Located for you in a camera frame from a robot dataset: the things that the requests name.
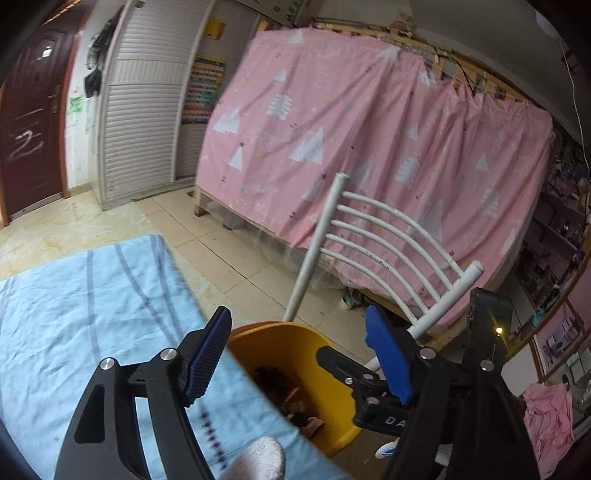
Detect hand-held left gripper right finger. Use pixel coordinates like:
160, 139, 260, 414
365, 305, 542, 480

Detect dark brown wooden door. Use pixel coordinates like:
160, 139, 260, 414
0, 0, 90, 227

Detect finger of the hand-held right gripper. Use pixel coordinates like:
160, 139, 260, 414
316, 346, 393, 402

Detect colourful grid poster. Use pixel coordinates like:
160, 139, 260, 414
181, 54, 227, 126

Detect brown paper scraps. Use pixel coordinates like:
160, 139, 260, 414
254, 364, 326, 438

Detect pink crumpled cloth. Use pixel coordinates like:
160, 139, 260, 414
522, 381, 575, 480

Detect large black hanging bag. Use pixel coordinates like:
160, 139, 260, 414
90, 18, 118, 61

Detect yellow plastic bucket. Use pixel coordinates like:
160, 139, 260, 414
227, 322, 384, 457

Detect person's left hand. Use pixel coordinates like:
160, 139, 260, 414
221, 436, 287, 480

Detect small black hanging bag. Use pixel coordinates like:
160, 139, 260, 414
83, 69, 102, 99

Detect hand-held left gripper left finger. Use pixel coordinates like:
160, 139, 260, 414
54, 306, 232, 480

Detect light blue tablecloth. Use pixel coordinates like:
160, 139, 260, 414
0, 234, 356, 480

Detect white metal chair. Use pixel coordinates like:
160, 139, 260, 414
283, 173, 485, 372

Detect pink tree-pattern curtain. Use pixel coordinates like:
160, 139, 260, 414
193, 17, 555, 356

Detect cluttered wooden shelf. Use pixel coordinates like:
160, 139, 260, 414
508, 124, 591, 384

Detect white louvred wardrobe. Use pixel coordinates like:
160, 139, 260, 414
95, 0, 271, 210

